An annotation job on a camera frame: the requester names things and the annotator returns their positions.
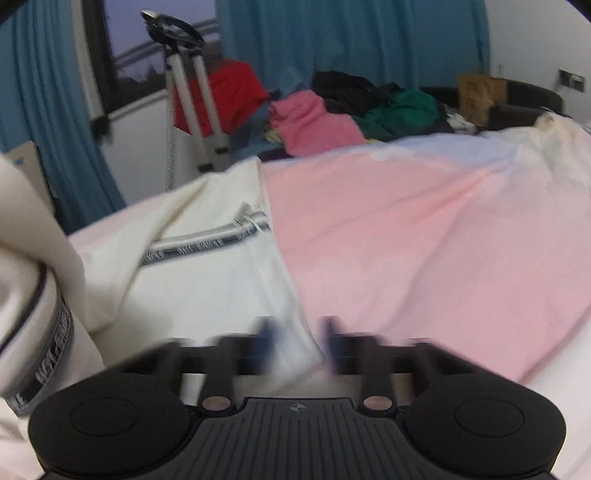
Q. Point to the garment steamer stand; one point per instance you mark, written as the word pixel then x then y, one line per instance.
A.
pixel 194 83

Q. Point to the black sofa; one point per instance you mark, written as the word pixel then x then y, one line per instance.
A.
pixel 521 104

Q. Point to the cream blanket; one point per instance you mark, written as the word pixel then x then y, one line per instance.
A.
pixel 558 138

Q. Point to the blue curtain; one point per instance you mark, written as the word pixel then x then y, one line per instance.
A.
pixel 351 41
pixel 51 110

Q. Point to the cardboard box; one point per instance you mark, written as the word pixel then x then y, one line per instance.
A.
pixel 27 170

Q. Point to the window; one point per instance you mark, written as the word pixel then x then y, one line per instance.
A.
pixel 143 46

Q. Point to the green garment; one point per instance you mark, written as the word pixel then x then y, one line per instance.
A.
pixel 401 113

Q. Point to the wall socket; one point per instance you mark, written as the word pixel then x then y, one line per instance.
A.
pixel 570 79

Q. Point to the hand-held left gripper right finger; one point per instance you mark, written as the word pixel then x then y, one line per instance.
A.
pixel 333 344

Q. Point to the white garment with grey trim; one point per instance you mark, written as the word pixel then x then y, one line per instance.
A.
pixel 203 258

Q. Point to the pink garment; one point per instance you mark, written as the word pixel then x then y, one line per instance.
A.
pixel 314 122

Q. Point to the pink bed sheet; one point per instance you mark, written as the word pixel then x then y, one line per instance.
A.
pixel 415 249

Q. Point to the red garment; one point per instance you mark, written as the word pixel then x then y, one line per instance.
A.
pixel 221 97

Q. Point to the black garment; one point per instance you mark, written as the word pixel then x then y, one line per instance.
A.
pixel 346 90

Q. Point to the brown paper bag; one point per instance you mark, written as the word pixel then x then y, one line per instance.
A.
pixel 480 97

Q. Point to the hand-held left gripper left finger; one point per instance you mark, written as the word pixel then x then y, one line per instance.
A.
pixel 267 342

